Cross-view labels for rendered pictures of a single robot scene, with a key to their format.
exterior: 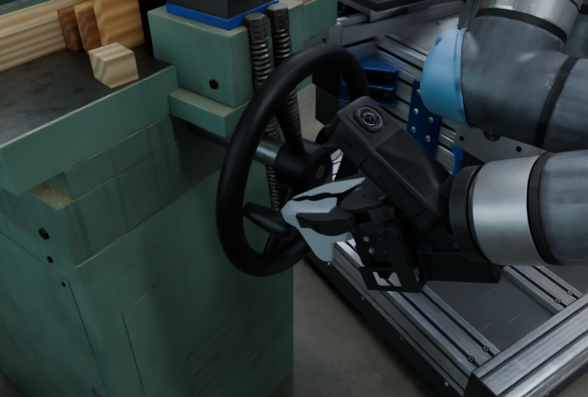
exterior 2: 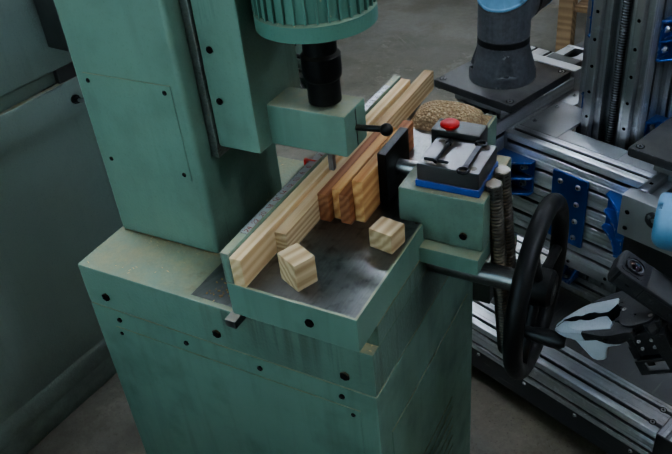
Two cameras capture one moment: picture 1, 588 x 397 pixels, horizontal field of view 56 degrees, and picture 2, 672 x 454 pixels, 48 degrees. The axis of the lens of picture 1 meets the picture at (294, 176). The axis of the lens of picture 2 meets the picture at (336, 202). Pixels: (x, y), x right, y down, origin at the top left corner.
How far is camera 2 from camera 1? 60 cm
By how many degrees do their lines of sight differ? 5
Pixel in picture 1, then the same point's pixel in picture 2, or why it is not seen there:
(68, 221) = (376, 363)
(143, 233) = (404, 361)
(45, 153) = (372, 316)
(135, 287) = (398, 407)
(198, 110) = (451, 257)
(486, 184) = not seen: outside the picture
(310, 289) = not seen: hidden behind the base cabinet
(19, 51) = (299, 233)
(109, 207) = (392, 345)
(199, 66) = (449, 223)
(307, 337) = (473, 434)
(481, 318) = (649, 382)
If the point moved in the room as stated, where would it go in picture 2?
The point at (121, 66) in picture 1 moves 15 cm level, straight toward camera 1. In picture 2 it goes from (397, 236) to (458, 293)
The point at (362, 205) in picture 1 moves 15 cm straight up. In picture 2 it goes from (638, 321) to (657, 222)
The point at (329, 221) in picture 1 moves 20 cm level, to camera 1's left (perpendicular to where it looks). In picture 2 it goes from (616, 335) to (460, 363)
